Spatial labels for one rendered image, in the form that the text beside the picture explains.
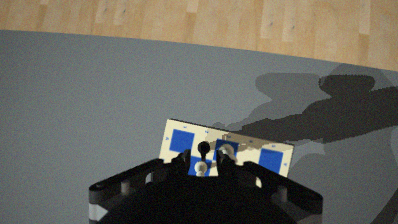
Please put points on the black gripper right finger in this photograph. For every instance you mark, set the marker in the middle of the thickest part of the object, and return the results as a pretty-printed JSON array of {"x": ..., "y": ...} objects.
[{"x": 304, "y": 205}]

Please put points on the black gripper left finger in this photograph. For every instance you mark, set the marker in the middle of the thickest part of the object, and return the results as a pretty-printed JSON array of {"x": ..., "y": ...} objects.
[{"x": 104, "y": 194}]

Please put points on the blue and cream checkered board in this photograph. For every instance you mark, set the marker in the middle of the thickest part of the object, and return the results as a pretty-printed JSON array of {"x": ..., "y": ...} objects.
[{"x": 179, "y": 136}]

